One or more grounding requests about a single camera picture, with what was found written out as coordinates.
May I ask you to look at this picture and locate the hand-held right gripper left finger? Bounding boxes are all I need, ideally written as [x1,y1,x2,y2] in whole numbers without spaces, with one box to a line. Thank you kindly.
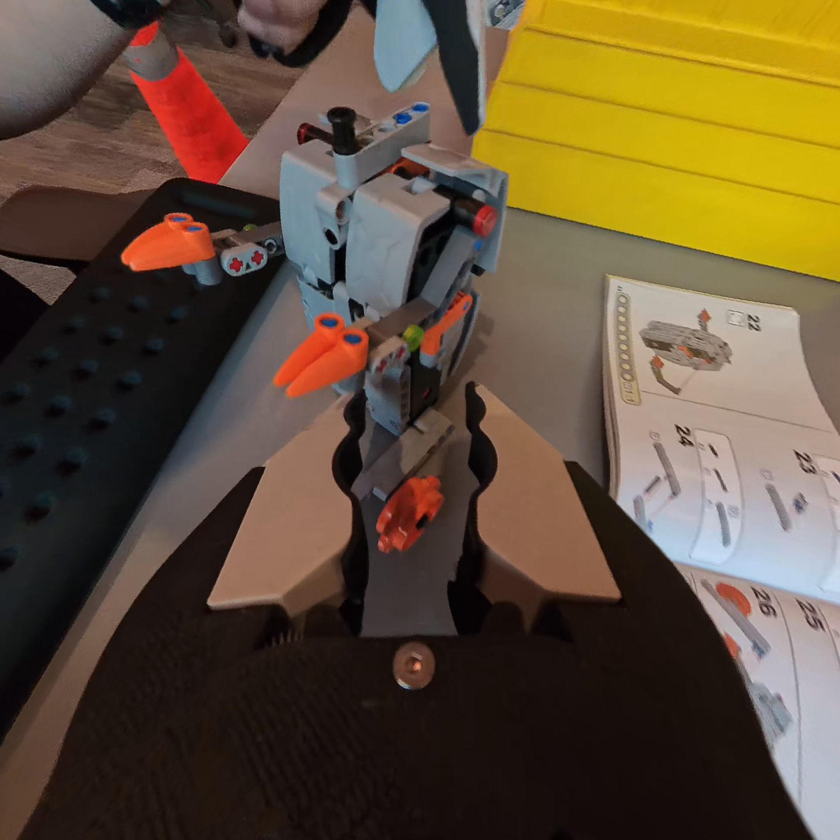
[206,390,368,621]

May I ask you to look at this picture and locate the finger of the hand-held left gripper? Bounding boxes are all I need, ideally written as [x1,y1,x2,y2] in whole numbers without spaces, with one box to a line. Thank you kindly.
[373,0,488,137]

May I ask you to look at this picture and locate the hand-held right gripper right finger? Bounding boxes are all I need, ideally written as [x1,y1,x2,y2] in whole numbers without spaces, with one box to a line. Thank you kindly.
[448,382,623,634]

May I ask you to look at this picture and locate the grey beam with orange gear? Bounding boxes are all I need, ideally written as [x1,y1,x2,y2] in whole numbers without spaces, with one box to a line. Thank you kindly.
[350,408,457,553]

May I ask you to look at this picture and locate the grey toy brick robot model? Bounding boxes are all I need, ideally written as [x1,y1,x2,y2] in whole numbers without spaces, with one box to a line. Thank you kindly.
[121,101,510,437]

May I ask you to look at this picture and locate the person's left forearm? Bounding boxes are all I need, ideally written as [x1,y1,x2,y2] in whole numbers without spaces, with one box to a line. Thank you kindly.
[0,0,155,142]

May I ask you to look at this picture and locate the person's left hand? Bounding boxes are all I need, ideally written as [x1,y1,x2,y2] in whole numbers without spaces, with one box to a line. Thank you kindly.
[236,0,342,57]

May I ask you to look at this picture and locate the orange traffic cone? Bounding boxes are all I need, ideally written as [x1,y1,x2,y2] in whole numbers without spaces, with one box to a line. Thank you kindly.
[128,20,252,185]

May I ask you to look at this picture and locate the open instruction booklet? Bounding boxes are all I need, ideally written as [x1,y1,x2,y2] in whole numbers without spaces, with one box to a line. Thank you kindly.
[602,274,840,834]

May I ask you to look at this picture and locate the black perforated panel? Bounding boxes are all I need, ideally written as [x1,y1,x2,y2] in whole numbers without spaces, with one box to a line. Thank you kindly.
[0,177,309,742]

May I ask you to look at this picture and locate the yellow plastic bin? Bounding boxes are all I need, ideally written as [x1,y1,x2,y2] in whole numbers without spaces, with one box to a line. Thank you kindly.
[471,0,840,283]

